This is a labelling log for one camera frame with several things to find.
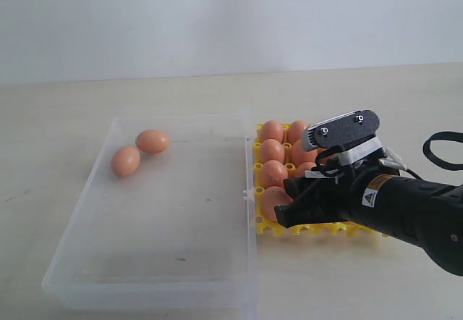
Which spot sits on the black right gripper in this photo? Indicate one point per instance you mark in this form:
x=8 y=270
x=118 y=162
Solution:
x=419 y=212

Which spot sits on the brown egg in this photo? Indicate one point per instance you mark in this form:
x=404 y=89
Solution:
x=125 y=161
x=272 y=129
x=271 y=198
x=299 y=155
x=294 y=131
x=272 y=150
x=273 y=173
x=152 y=141
x=303 y=167

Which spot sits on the yellow plastic egg tray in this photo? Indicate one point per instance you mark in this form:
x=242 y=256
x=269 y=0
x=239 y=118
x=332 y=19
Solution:
x=261 y=223

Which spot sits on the clear plastic storage box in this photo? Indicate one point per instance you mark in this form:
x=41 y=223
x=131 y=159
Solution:
x=177 y=233

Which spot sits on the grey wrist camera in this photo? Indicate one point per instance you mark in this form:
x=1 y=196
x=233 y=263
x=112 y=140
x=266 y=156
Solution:
x=348 y=138

